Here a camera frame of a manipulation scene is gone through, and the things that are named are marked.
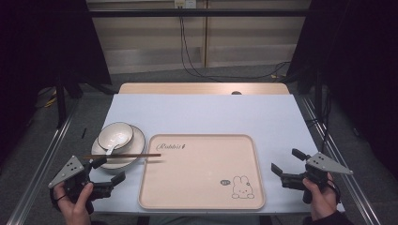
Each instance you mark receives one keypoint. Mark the black metal stand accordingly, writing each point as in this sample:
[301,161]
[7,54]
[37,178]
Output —
[60,103]

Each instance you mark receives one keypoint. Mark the white bowl with dark rim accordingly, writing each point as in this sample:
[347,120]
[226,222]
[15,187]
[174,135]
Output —
[116,134]

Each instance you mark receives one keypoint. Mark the brown wooden chopstick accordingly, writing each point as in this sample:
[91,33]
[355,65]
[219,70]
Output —
[125,156]
[137,154]

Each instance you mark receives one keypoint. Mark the beige tray with rabbit print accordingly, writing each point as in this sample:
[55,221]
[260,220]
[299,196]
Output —
[203,175]

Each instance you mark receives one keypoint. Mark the white plate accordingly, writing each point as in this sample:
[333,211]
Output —
[137,145]

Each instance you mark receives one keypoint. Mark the white spoon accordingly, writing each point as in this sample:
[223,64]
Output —
[111,149]

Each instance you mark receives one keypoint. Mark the black pen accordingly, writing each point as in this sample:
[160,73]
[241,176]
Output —
[84,132]

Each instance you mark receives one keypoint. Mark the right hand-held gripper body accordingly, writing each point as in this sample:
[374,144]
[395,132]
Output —
[325,165]

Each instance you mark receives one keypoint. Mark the metal floor rail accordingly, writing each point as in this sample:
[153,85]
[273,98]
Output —
[40,162]
[350,162]

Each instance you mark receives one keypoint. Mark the white wall socket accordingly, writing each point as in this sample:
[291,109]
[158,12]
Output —
[185,3]

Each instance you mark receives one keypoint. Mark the light blue table mat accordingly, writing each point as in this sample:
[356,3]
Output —
[203,115]

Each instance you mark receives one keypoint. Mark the person's right hand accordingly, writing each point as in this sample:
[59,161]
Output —
[324,200]

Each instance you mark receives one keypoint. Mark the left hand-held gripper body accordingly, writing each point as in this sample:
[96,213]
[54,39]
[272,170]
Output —
[69,172]

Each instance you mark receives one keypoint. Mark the black horizontal bar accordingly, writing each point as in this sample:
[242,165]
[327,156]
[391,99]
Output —
[200,12]

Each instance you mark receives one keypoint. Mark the person's left hand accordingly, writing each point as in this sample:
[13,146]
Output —
[75,207]

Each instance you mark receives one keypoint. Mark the black curtain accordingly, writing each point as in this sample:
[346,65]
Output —
[40,47]
[359,62]

